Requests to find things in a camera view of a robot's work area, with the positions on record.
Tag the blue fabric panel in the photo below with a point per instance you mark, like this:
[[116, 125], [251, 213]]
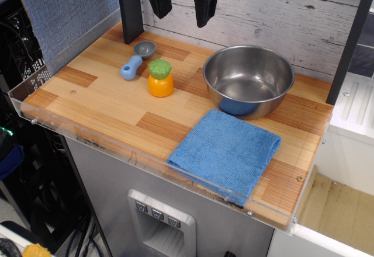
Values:
[[65, 28]]

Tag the dark right post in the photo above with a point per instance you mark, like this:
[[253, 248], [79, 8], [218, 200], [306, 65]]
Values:
[[349, 49]]

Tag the clear acrylic guard rail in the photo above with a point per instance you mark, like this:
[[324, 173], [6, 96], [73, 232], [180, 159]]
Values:
[[89, 102]]

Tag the dark post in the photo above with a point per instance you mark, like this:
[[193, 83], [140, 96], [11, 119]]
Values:
[[349, 49], [132, 20]]

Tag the black crate rack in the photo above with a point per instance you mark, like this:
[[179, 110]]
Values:
[[43, 188]]

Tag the white toy sink unit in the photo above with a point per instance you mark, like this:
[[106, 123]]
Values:
[[336, 217]]

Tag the dark left post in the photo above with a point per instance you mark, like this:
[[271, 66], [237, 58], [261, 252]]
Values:
[[132, 20]]

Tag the orange toy carrot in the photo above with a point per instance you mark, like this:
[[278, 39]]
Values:
[[160, 81]]

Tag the grey toy fridge cabinet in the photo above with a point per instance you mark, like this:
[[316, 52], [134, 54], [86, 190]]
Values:
[[107, 180]]

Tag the steel bowl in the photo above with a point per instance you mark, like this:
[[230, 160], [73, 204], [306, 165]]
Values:
[[248, 81]]

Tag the silver dispenser panel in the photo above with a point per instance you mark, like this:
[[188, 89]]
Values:
[[162, 230]]

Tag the blue grey toy scoop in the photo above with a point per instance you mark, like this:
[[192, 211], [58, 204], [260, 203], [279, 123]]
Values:
[[143, 50]]

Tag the yellow object bottom left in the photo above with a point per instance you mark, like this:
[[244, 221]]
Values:
[[36, 250]]

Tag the blue cloth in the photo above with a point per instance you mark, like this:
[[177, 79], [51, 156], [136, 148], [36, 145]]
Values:
[[225, 154]]

